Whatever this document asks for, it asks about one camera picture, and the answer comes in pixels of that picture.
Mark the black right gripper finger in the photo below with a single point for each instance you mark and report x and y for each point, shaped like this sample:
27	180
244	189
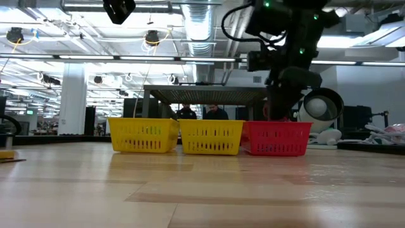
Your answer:
283	106

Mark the yellow plastic basket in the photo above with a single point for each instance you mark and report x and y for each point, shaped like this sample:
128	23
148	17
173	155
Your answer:
210	136
142	134

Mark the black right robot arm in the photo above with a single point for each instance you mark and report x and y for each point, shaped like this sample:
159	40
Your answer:
294	16

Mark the red plastic basket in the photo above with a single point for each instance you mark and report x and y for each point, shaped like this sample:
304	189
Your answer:
276	139

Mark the LED light bar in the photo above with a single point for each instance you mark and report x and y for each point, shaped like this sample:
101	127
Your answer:
142	58

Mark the person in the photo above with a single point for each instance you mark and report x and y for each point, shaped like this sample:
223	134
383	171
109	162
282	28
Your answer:
216	114
186	114

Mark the black background monitor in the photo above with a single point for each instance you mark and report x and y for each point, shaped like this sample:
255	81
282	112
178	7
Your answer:
133	109
357	122

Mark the grey perforated metal shelf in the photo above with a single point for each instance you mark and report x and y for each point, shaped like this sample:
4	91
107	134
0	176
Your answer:
205	95

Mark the white building pillar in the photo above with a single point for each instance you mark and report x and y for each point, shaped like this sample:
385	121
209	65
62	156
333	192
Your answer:
72	101

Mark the black upright box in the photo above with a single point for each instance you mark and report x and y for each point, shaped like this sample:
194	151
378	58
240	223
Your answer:
89	122

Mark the yellow crayon box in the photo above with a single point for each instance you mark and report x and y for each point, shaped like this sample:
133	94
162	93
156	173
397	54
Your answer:
6	154

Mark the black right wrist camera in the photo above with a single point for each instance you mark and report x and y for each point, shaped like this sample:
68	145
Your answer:
257	60

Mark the black ceiling camera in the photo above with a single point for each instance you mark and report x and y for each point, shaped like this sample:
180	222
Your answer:
14	35
152	37

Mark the silver air duct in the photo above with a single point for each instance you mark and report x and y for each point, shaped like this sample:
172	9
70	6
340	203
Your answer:
199	31

